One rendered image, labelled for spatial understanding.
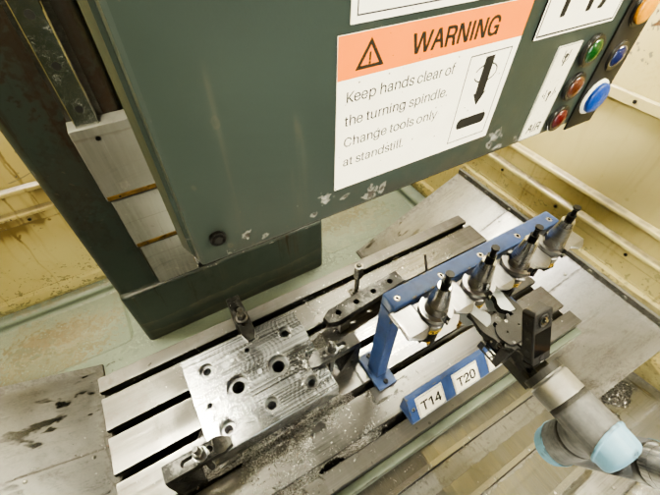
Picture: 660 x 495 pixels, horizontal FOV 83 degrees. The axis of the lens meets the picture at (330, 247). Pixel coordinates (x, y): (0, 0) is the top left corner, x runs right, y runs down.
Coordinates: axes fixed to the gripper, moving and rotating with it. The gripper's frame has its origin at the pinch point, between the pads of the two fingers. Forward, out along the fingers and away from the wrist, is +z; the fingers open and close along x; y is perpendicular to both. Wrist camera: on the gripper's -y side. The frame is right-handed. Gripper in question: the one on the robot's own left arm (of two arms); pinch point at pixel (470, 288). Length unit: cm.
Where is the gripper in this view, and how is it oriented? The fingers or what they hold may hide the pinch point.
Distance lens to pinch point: 81.0
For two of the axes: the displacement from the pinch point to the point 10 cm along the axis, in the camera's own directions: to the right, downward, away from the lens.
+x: 8.6, -3.8, 3.4
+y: -0.3, 6.3, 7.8
